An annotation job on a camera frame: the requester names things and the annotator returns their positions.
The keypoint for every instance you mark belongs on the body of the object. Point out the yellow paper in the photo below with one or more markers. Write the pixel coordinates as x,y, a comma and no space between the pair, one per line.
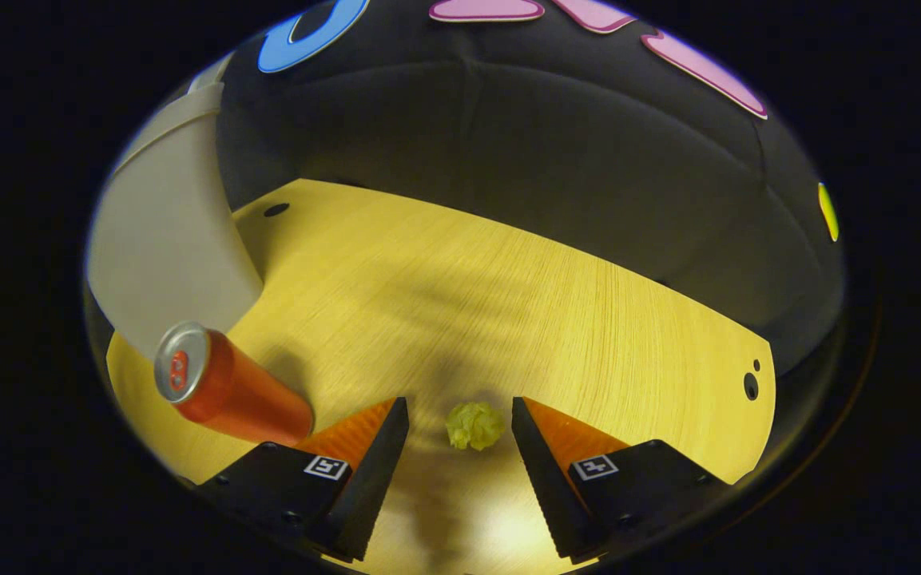
474,426

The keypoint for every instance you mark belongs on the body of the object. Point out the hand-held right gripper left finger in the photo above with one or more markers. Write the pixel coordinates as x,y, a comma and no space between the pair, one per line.
372,487

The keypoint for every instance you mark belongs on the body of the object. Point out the red pop can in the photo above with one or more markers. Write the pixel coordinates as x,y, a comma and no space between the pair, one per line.
236,395

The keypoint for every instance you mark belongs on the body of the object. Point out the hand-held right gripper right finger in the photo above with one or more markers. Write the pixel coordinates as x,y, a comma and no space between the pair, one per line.
544,479

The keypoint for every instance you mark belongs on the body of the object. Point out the white desktop garbage bin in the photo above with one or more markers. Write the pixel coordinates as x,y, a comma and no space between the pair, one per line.
164,239

